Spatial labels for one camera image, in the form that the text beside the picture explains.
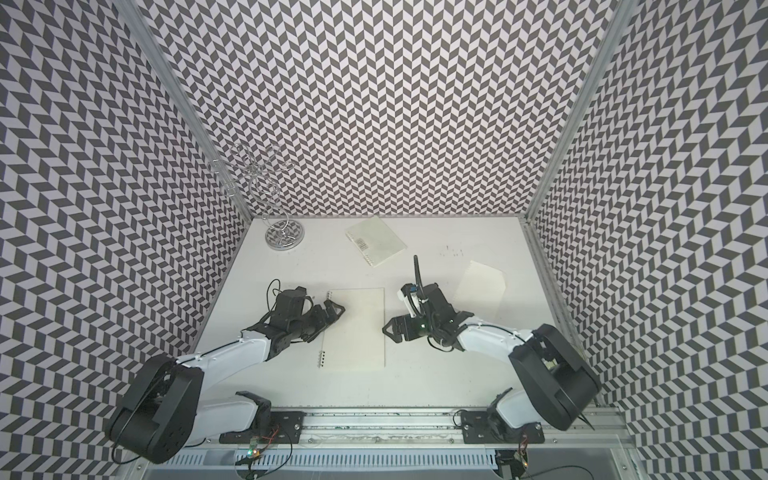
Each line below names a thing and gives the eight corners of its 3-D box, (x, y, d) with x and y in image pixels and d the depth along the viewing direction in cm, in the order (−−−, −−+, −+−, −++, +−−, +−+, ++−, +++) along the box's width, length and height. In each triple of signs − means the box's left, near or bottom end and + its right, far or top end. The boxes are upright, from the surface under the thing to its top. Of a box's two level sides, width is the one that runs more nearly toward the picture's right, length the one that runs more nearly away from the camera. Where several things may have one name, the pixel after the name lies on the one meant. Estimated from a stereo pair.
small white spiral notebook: (376, 271, 107) (375, 264, 103) (346, 235, 118) (344, 228, 114) (406, 253, 112) (406, 245, 109) (375, 220, 123) (374, 213, 120)
